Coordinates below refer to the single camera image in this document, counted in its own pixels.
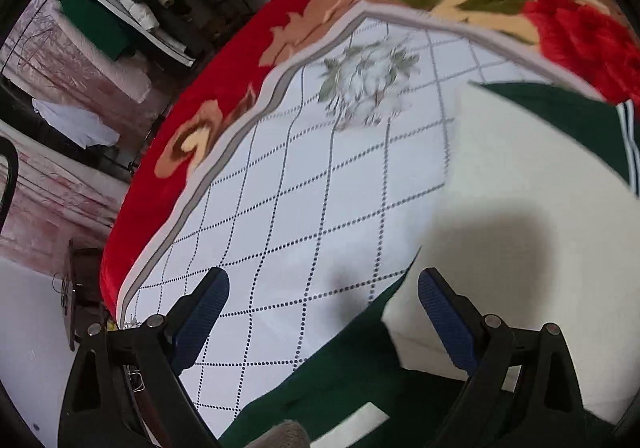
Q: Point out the black chair frame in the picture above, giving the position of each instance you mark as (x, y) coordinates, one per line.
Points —
(11, 188)

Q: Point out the white cloth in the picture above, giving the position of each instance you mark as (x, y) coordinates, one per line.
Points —
(75, 122)

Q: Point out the white quilted bedsheet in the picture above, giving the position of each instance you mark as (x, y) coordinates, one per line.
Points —
(300, 208)

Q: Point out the pink fleece blanket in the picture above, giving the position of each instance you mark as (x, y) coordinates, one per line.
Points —
(95, 73)

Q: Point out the grey fuzzy cloth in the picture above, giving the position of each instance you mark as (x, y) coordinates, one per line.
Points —
(285, 434)

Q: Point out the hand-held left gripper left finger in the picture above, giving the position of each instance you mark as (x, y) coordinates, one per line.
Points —
(200, 315)

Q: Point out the red floral blanket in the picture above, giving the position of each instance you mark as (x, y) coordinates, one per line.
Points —
(575, 33)

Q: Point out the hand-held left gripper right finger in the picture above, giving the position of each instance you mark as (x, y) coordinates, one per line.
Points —
(445, 323)

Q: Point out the dark wooden nightstand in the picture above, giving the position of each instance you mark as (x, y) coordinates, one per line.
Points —
(82, 293)

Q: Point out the green and white jacket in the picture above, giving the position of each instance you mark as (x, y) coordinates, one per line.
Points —
(510, 188)

